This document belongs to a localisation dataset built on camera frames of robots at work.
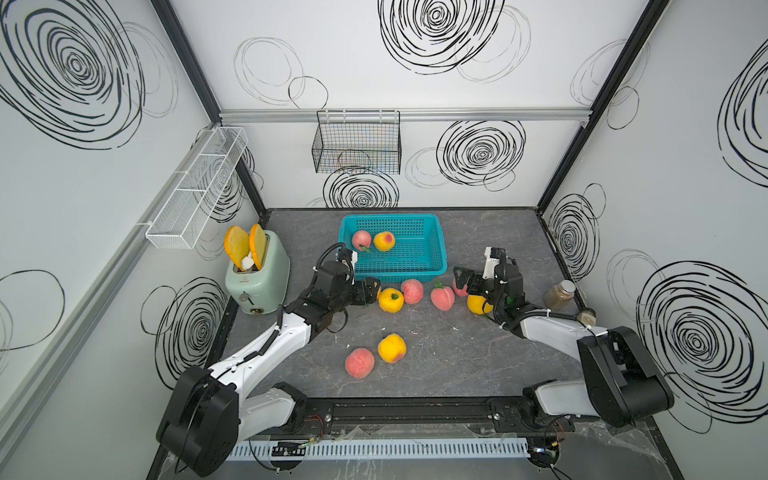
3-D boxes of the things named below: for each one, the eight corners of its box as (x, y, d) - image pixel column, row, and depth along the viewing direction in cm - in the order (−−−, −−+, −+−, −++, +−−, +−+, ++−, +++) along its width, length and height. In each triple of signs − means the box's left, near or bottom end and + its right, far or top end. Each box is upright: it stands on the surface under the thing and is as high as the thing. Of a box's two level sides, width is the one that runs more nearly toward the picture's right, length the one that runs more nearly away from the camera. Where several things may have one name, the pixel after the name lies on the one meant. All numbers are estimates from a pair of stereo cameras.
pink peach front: (346, 380, 81) (344, 373, 76) (349, 356, 85) (346, 348, 80) (374, 380, 81) (373, 373, 76) (374, 356, 85) (373, 348, 80)
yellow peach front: (388, 369, 83) (388, 362, 79) (376, 350, 87) (375, 342, 82) (408, 355, 86) (409, 348, 81) (395, 336, 89) (396, 329, 85)
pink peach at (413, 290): (407, 306, 94) (407, 298, 90) (400, 289, 98) (401, 281, 94) (424, 301, 95) (426, 293, 91) (417, 284, 99) (418, 276, 95)
